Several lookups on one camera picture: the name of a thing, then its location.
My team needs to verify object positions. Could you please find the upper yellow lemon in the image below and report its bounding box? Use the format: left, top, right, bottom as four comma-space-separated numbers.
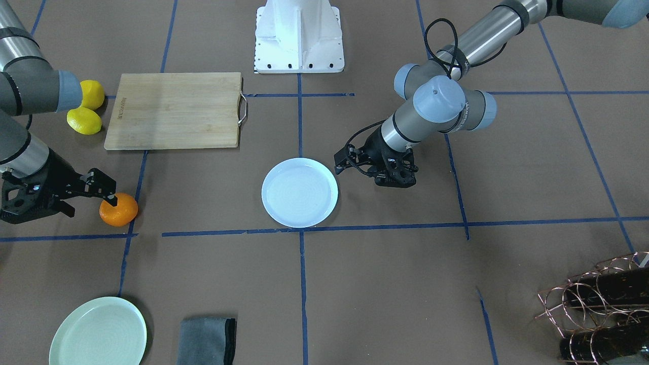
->
80, 80, 106, 111

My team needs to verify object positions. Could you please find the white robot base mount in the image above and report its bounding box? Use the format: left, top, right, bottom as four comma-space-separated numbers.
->
254, 1, 345, 74

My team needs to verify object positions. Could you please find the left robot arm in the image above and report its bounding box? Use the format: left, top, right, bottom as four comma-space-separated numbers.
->
334, 1, 648, 189

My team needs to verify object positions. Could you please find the orange fruit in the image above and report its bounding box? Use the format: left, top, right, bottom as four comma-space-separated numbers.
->
99, 192, 138, 227

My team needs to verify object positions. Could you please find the bamboo cutting board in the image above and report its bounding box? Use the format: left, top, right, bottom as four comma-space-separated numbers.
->
104, 72, 247, 151

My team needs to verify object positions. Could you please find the light green plate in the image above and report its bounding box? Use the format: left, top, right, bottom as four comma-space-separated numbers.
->
49, 297, 148, 364

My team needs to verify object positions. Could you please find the yellow lemon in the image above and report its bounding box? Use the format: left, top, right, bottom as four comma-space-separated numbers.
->
80, 80, 106, 111
66, 107, 102, 135

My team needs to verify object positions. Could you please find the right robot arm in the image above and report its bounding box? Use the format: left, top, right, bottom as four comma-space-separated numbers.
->
1, 1, 118, 224

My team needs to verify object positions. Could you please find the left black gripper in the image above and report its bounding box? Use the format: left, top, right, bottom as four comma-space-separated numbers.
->
334, 127, 419, 189

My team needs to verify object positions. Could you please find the copper wire bottle rack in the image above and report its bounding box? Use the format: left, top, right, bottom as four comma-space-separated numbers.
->
537, 252, 648, 364

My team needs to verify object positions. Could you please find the folded grey cloth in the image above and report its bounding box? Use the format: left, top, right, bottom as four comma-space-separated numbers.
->
176, 316, 237, 364

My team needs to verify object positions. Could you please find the lower yellow lemon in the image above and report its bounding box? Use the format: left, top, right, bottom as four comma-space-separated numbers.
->
66, 107, 102, 135

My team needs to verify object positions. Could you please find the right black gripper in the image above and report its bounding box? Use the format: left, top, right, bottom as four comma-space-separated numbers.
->
1, 150, 118, 224

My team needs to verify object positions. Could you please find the light blue plate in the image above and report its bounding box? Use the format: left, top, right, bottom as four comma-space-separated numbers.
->
261, 158, 339, 228

